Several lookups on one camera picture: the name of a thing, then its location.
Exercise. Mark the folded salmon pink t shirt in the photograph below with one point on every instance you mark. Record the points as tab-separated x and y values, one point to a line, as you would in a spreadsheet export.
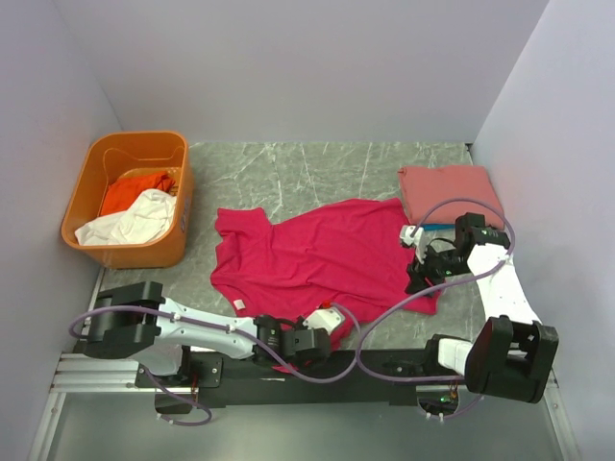
424	187

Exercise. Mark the orange t shirt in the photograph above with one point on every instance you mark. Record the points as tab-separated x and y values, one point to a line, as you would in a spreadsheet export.
122	193

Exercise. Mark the folded blue t shirt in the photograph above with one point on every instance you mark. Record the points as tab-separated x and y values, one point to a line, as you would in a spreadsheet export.
436	226

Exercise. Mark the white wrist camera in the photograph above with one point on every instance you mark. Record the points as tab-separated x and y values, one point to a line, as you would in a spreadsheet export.
413	237
329	317

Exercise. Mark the aluminium frame rail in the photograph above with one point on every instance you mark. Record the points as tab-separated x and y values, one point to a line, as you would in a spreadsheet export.
76	373

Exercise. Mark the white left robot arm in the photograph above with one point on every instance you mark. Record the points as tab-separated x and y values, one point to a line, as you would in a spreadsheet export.
137	322

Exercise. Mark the magenta t shirt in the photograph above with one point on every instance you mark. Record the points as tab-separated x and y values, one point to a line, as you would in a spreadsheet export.
348	253

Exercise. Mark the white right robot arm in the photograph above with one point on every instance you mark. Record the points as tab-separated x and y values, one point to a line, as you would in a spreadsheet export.
513	355

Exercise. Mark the orange plastic laundry basket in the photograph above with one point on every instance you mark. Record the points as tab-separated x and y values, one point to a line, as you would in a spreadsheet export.
123	155

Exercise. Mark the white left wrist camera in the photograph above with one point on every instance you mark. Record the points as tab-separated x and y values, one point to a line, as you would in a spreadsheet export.
329	317

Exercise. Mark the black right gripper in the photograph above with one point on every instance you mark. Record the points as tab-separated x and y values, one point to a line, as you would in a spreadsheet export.
422	271

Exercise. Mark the white t shirt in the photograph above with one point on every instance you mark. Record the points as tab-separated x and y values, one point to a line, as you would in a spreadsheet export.
148	218

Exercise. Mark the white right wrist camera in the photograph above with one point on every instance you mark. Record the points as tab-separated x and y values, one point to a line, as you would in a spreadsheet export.
413	237

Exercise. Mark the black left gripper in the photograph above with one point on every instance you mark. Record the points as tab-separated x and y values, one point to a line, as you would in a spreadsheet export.
312	343

